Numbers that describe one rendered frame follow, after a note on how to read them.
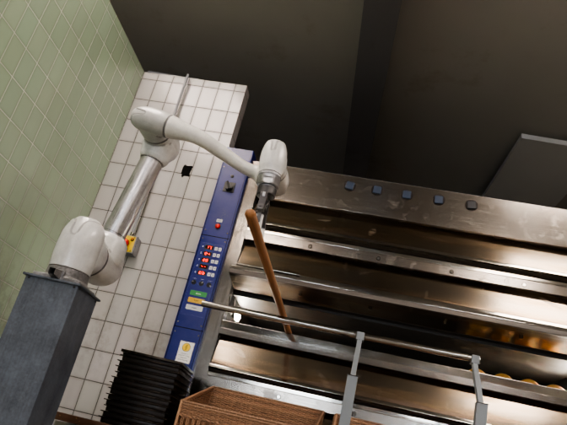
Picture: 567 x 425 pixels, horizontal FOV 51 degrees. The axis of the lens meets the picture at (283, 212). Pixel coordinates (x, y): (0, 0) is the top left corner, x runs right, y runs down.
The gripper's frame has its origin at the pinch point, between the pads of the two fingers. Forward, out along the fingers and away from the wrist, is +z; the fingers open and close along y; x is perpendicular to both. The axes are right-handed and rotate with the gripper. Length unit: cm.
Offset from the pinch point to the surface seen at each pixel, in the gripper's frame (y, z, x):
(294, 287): -75, -5, 14
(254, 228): 52, 19, 5
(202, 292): -87, 1, -33
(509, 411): -80, 35, 120
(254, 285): -83, -6, -7
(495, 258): -77, -38, 111
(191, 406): -41, 60, -18
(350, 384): -25, 44, 43
